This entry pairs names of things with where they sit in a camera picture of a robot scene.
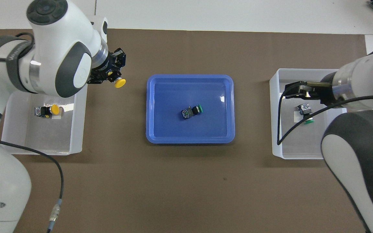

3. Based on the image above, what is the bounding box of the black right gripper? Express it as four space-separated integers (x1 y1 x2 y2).
284 73 336 105

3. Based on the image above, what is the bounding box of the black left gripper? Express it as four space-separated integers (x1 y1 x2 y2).
88 48 127 84

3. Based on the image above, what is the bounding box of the yellow push button switch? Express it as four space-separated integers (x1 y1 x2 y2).
34 104 60 119
107 71 126 89

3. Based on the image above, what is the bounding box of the green push button switch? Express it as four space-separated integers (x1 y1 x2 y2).
297 103 315 125
181 104 204 121

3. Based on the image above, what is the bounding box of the translucent white plastic box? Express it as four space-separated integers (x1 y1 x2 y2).
0 83 88 156
269 68 347 160

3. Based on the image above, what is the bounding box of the blue plastic tray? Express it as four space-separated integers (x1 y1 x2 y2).
146 74 235 144

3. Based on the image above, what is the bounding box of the brown table mat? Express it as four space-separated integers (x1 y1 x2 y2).
0 28 368 233

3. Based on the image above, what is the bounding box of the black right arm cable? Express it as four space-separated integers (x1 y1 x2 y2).
277 83 373 145

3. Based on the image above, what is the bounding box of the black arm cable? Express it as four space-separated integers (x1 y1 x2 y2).
277 83 373 145
0 134 64 233

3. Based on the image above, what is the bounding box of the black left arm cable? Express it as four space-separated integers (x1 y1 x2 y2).
0 134 64 233

